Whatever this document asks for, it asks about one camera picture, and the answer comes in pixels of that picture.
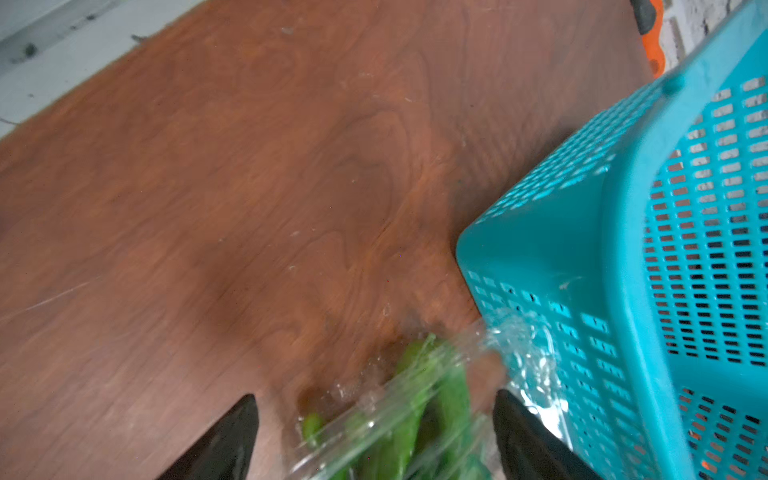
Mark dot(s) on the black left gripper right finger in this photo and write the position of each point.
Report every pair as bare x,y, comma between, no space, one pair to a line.
528,450

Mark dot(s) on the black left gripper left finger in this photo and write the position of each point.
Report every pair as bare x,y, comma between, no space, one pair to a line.
225,450

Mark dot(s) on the clear clamshell container with peppers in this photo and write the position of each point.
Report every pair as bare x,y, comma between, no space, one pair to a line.
433,417

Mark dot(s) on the teal plastic basket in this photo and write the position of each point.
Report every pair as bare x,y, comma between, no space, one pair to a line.
642,242

